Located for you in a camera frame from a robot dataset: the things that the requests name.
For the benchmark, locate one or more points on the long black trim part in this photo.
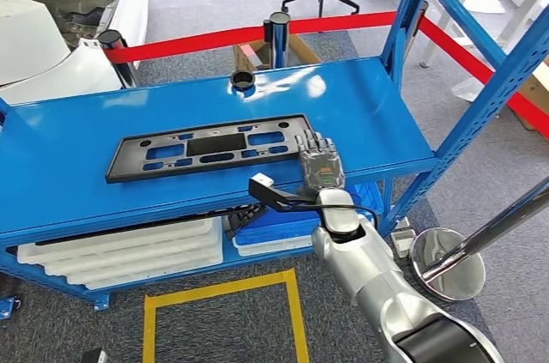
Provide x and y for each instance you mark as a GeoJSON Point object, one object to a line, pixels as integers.
{"type": "Point", "coordinates": [142, 228]}

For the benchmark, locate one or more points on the chrome stanchion post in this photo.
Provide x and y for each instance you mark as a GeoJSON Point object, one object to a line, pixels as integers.
{"type": "Point", "coordinates": [280, 48]}

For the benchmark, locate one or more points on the white paper sheet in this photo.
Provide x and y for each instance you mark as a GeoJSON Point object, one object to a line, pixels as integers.
{"type": "Point", "coordinates": [485, 5]}

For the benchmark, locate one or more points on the black-topped stanchion post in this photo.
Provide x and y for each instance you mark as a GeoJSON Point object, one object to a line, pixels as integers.
{"type": "Point", "coordinates": [109, 38]}

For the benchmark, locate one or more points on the blue metal shelf rack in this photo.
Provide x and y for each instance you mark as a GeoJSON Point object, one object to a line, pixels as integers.
{"type": "Point", "coordinates": [64, 178]}

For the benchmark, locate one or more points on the red barrier belt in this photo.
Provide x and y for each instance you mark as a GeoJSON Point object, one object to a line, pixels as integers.
{"type": "Point", "coordinates": [471, 62]}
{"type": "Point", "coordinates": [184, 43]}
{"type": "Point", "coordinates": [343, 22]}

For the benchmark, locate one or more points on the white plastic bin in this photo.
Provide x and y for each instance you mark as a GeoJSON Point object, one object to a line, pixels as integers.
{"type": "Point", "coordinates": [274, 246]}

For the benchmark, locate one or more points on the white car body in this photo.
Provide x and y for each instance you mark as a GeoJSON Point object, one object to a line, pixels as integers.
{"type": "Point", "coordinates": [34, 48]}

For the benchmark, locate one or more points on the chrome stanchion with round base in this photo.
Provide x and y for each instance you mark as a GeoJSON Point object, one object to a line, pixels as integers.
{"type": "Point", "coordinates": [450, 269]}

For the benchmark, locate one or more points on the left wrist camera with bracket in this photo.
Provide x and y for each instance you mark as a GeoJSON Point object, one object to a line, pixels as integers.
{"type": "Point", "coordinates": [94, 357]}

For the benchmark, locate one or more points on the white plastic bag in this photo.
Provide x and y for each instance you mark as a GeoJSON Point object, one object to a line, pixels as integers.
{"type": "Point", "coordinates": [467, 90]}

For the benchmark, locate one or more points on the black finned plastic part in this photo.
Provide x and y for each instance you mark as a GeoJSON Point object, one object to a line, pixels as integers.
{"type": "Point", "coordinates": [242, 221]}

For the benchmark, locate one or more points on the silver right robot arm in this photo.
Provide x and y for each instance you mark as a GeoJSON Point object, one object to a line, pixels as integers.
{"type": "Point", "coordinates": [364, 269]}

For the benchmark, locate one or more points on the white plastic tray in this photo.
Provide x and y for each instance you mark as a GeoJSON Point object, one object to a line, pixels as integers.
{"type": "Point", "coordinates": [171, 265]}
{"type": "Point", "coordinates": [150, 255]}
{"type": "Point", "coordinates": [171, 276]}
{"type": "Point", "coordinates": [128, 238]}

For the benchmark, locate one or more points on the blue plastic bin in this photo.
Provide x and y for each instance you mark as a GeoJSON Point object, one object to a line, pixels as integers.
{"type": "Point", "coordinates": [274, 229]}

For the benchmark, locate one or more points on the black plastic panel part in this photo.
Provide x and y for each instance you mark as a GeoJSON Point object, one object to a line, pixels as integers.
{"type": "Point", "coordinates": [124, 164]}

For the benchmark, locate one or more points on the white table frame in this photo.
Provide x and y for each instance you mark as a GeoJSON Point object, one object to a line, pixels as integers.
{"type": "Point", "coordinates": [446, 19]}

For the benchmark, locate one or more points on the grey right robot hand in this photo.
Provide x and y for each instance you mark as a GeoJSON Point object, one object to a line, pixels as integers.
{"type": "Point", "coordinates": [321, 170]}

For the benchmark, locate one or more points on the dark stanchion post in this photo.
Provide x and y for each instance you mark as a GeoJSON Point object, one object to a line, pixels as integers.
{"type": "Point", "coordinates": [415, 45]}

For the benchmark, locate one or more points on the cardboard box with open flap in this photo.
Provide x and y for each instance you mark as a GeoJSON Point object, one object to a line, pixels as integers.
{"type": "Point", "coordinates": [536, 93]}

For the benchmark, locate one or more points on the yellow floor tape square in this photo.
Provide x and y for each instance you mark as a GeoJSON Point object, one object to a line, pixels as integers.
{"type": "Point", "coordinates": [148, 332]}

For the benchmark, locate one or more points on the black round tube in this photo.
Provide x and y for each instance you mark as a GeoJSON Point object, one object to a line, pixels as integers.
{"type": "Point", "coordinates": [243, 88]}

